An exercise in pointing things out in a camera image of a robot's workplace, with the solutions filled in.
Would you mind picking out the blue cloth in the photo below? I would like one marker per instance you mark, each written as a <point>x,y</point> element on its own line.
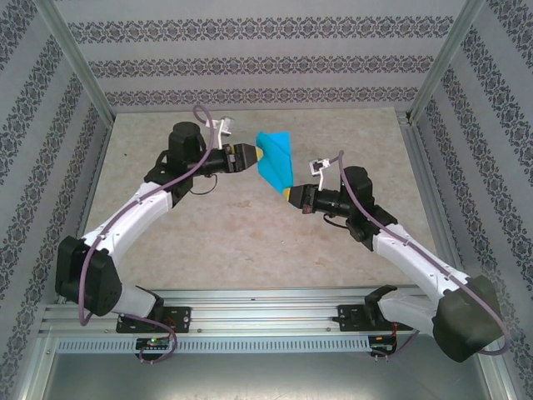
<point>277,166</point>

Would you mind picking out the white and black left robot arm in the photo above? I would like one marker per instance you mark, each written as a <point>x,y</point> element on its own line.
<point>125,221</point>

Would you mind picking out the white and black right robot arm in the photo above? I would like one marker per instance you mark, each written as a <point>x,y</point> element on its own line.
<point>416,266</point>

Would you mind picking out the grey metal sheet panel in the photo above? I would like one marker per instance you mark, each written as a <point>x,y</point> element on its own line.
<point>266,379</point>

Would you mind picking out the small circuit board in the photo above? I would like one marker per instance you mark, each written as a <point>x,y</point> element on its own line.
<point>381,343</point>
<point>152,343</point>

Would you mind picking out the aluminium side rail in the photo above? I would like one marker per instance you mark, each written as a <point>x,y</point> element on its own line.
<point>96,166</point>
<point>432,200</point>

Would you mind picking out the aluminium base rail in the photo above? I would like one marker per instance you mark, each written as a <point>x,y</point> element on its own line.
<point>258,312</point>

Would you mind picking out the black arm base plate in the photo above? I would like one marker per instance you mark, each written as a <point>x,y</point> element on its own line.
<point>179,318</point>
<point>350,318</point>

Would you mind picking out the aluminium frame post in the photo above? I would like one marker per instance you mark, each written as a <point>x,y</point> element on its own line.
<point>443,62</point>
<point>80,62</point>

